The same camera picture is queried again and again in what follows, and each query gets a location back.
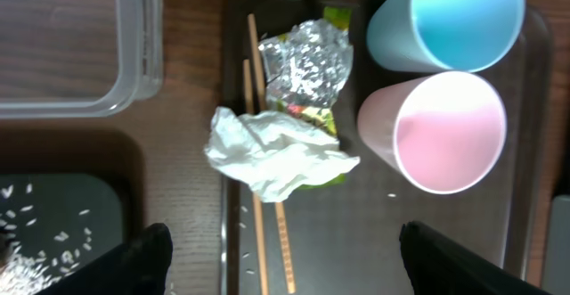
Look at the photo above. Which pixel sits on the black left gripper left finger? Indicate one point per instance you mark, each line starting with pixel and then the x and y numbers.
pixel 136 267

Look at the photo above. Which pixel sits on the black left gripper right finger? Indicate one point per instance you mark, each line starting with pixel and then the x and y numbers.
pixel 437 265

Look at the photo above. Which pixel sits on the white rice pile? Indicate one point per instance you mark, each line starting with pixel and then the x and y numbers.
pixel 28 275

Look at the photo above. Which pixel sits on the pink cup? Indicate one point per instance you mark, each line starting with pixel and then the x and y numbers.
pixel 443 133

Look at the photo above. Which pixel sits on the white napkin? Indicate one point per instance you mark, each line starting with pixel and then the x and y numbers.
pixel 274 153

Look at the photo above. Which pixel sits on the silver foil wrapper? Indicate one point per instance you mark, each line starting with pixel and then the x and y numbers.
pixel 306 69

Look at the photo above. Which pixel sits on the black waste tray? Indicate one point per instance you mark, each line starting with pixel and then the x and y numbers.
pixel 58 212

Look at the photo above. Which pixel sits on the grey plastic dishwasher rack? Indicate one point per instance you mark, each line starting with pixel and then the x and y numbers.
pixel 555 275

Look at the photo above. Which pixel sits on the dark brown serving tray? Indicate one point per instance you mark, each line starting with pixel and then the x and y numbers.
pixel 344 238

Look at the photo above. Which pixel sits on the clear plastic bin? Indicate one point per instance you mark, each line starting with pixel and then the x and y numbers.
pixel 78 58

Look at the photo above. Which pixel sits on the light blue cup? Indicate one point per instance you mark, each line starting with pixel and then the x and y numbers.
pixel 438 35

